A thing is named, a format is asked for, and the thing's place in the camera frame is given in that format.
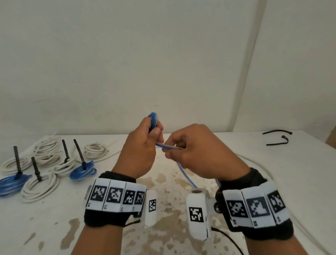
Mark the person's left hand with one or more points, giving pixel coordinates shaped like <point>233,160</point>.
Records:
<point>136,152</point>

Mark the wooden shelf frame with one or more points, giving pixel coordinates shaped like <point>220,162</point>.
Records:
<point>332,140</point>

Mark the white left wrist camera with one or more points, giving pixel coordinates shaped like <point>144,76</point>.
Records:
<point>151,219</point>

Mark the black wristband with markers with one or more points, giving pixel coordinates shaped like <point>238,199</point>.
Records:
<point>102,220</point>
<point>262,233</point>

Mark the person's right forearm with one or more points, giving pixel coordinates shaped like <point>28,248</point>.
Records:
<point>273,247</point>

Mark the person's right hand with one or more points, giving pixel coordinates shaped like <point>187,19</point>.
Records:
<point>204,155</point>

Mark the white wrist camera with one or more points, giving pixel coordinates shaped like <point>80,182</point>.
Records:
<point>197,231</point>
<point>151,219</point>

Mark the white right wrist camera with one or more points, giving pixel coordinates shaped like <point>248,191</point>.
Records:
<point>197,231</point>

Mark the black left wristband with markers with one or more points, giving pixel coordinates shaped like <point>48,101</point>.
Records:
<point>102,220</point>

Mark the black right wristband with markers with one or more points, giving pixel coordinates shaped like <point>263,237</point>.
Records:
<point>262,233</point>

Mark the person's left forearm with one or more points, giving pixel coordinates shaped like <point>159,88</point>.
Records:
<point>97,241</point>

